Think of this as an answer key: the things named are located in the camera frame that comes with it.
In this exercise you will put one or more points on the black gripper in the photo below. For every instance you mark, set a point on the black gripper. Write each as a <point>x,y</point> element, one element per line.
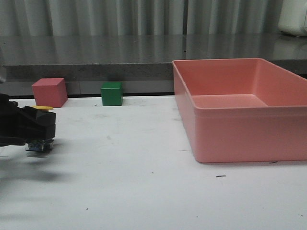
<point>34,124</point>

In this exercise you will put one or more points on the yellow push button switch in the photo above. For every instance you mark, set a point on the yellow push button switch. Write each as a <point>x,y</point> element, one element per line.
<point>40,145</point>

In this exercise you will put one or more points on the pink cube block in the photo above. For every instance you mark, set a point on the pink cube block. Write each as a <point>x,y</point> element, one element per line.
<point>50,92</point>

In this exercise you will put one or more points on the green cube block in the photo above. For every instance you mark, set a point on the green cube block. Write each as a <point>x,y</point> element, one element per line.
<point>112,94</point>

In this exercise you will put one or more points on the grey counter shelf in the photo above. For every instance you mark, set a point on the grey counter shelf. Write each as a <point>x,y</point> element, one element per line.
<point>143,63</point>

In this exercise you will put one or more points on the pink plastic bin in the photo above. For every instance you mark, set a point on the pink plastic bin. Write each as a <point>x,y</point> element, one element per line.
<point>241,110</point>

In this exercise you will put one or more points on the white appliance in background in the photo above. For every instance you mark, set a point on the white appliance in background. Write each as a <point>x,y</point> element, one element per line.
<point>293,17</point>

